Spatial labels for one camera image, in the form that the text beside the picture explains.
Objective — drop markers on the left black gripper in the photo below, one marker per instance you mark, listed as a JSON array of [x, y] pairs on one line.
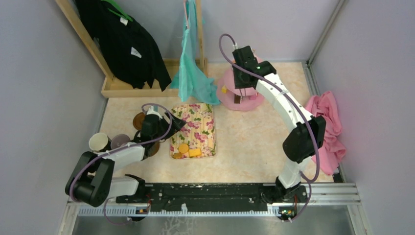
[[177, 124]]

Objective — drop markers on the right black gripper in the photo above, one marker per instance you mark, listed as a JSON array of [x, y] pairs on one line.
[[239, 84]]

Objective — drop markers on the floral serving tray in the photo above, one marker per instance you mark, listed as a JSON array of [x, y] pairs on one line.
[[199, 131]]

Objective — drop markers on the round orange cookie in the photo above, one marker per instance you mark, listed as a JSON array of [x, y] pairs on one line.
[[183, 148]]

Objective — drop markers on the small brown cookie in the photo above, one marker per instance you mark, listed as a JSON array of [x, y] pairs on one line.
[[177, 155]]

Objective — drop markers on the yellow square biscuit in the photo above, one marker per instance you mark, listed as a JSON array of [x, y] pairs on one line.
[[194, 152]]

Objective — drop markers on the chocolate cake slice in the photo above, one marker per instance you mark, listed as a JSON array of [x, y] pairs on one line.
[[237, 99]]

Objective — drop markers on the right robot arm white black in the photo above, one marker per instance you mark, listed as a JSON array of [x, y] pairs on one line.
[[306, 132]]

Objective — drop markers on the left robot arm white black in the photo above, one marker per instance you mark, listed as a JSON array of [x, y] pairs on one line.
[[92, 180]]

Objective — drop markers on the brown saucer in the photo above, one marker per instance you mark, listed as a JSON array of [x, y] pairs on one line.
[[138, 120], [155, 149]]

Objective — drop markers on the pink three-tier cake stand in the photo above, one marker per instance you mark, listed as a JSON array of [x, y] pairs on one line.
[[244, 99]]

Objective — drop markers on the teal hanging garment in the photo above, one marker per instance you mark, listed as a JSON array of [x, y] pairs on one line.
[[190, 81]]

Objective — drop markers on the purple mug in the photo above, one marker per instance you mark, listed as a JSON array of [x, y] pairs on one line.
[[119, 140]]

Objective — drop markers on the wooden clothes rack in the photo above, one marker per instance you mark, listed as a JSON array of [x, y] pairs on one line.
[[112, 86]]

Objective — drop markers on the cream mug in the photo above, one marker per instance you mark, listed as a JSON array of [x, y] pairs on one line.
[[100, 142]]

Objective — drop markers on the black hanging garment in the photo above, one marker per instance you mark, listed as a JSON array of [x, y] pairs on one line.
[[130, 51]]

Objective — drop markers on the pink crumpled cloth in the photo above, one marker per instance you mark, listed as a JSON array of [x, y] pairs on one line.
[[332, 150]]

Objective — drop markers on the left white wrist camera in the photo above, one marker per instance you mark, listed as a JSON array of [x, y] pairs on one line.
[[152, 111]]

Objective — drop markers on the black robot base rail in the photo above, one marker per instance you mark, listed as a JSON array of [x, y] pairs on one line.
[[251, 199]]

